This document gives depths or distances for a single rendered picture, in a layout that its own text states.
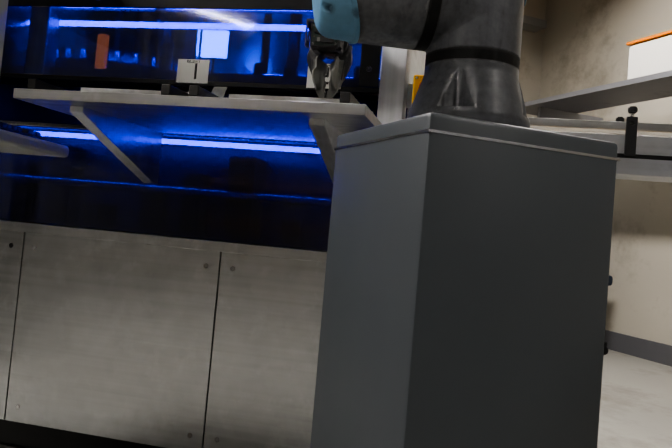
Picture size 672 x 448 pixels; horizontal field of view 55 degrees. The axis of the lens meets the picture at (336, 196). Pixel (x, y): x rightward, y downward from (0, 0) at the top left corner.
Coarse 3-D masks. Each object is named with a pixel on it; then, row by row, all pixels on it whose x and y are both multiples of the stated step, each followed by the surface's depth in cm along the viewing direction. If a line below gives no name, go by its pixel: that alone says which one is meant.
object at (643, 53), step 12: (648, 36) 353; (660, 36) 346; (636, 48) 360; (648, 48) 353; (660, 48) 345; (636, 60) 360; (648, 60) 352; (660, 60) 345; (636, 72) 359; (648, 72) 351
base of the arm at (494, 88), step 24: (456, 48) 76; (480, 48) 75; (432, 72) 78; (456, 72) 76; (480, 72) 75; (504, 72) 76; (432, 96) 76; (456, 96) 76; (480, 96) 74; (504, 96) 75; (504, 120) 74; (528, 120) 77
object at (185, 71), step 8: (184, 64) 163; (192, 64) 162; (200, 64) 162; (208, 64) 162; (184, 72) 163; (192, 72) 162; (200, 72) 162; (208, 72) 161; (176, 80) 163; (184, 80) 163; (192, 80) 162; (200, 80) 162
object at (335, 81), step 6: (336, 60) 127; (342, 60) 128; (330, 66) 129; (336, 66) 127; (342, 66) 128; (336, 72) 127; (330, 78) 124; (336, 78) 128; (330, 84) 129; (336, 84) 128; (330, 90) 129; (336, 90) 128; (330, 96) 129
